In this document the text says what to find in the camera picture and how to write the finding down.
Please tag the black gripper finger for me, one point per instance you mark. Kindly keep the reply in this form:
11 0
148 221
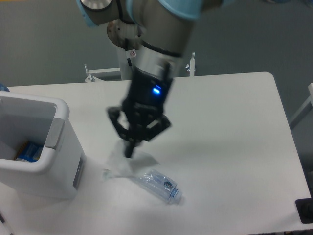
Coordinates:
150 131
127 135

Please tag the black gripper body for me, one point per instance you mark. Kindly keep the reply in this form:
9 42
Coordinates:
147 94

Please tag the white paper wrapper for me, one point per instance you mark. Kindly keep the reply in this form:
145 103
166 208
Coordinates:
118 166

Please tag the clear plastic water bottle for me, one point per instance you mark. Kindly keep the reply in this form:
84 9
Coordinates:
159 185

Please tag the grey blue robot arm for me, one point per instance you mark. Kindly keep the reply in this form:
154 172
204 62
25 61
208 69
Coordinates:
158 32

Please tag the white trash can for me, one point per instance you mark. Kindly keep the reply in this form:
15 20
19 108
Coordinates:
44 121

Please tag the blue packaging in bin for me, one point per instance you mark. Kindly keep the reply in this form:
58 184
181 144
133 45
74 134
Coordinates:
29 152

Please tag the blue object at left edge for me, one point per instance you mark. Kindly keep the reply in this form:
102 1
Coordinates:
4 88

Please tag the black clamp at table edge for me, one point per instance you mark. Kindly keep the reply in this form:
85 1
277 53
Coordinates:
305 210

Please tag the white pedestal base frame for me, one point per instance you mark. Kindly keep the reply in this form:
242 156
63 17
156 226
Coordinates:
105 74

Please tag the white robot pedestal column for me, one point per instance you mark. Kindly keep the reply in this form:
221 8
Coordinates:
124 49

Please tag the white frame at right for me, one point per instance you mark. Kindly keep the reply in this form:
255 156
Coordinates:
303 110

